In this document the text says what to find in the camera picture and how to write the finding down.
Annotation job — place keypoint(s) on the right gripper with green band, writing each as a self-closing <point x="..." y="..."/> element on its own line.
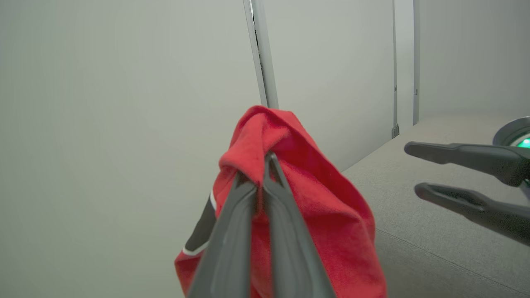
<point x="515" y="132"/>

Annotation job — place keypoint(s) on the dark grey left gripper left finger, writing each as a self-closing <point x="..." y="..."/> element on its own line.
<point x="227" y="248"/>

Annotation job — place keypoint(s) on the wide grey metal wall post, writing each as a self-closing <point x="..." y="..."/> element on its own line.
<point x="265" y="54"/>

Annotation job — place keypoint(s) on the thin grey wall trim strip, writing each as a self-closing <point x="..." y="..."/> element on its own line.
<point x="395" y="62"/>

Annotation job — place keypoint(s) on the grey wall corner trim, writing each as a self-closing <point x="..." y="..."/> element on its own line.
<point x="416" y="62"/>

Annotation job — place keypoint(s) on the grey fabric sofa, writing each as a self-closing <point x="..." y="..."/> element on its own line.
<point x="439" y="256"/>

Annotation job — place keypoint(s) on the red garment with black panel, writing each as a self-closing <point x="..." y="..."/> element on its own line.
<point x="327" y="203"/>

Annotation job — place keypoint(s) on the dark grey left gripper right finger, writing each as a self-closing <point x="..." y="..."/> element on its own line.
<point x="290" y="248"/>

